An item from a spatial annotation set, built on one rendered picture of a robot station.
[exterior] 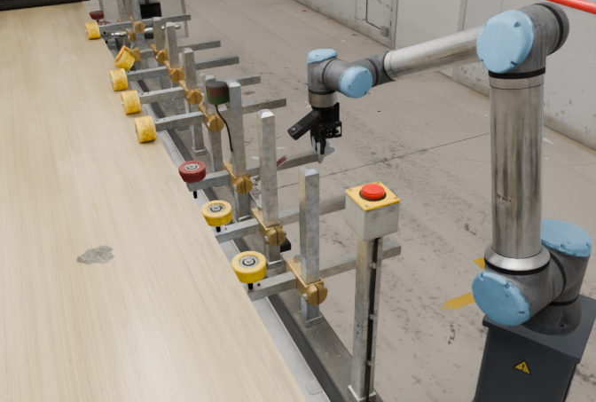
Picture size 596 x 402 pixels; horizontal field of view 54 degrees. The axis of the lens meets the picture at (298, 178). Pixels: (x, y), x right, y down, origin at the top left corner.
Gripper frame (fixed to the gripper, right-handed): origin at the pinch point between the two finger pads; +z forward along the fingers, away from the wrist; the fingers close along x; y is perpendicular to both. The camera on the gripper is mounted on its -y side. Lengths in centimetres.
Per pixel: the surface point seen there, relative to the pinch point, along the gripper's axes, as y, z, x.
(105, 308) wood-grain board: -74, -9, -52
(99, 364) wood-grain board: -78, -9, -67
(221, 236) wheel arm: -41.9, -0.6, -27.1
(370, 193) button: -28, -41, -82
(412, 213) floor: 84, 84, 61
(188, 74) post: -29, -21, 44
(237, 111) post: -27.8, -26.1, -6.1
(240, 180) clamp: -29.4, -4.7, -8.3
